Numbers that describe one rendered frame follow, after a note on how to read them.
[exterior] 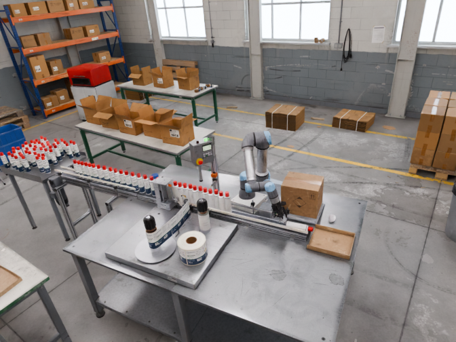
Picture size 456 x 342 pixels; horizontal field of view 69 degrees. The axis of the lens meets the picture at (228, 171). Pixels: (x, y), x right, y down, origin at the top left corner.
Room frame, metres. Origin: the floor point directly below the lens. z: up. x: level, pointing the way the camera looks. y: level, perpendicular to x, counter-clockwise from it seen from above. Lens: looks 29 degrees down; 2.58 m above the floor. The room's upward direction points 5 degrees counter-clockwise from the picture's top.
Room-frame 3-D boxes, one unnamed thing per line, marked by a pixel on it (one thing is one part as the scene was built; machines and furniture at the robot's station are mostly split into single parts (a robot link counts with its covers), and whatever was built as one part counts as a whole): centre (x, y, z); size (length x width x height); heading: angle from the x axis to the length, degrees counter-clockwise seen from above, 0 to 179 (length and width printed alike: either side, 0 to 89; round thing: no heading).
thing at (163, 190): (2.48, 0.56, 1.01); 0.14 x 0.13 x 0.26; 61
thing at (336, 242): (1.88, -0.72, 0.85); 0.30 x 0.26 x 0.04; 61
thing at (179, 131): (4.14, 0.61, 0.97); 0.51 x 0.39 x 0.37; 148
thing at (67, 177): (3.04, 1.38, 0.47); 1.17 x 0.38 x 0.94; 61
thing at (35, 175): (3.59, 2.16, 0.46); 0.73 x 0.62 x 0.93; 61
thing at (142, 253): (1.92, 0.59, 0.89); 0.31 x 0.31 x 0.01
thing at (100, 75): (7.52, 2.84, 0.61); 0.70 x 0.60 x 1.22; 65
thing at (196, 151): (2.49, 0.20, 1.38); 0.17 x 0.10 x 0.19; 116
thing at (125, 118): (4.63, 1.33, 0.97); 0.45 x 0.38 x 0.37; 146
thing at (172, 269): (2.03, 0.47, 0.86); 0.80 x 0.67 x 0.05; 61
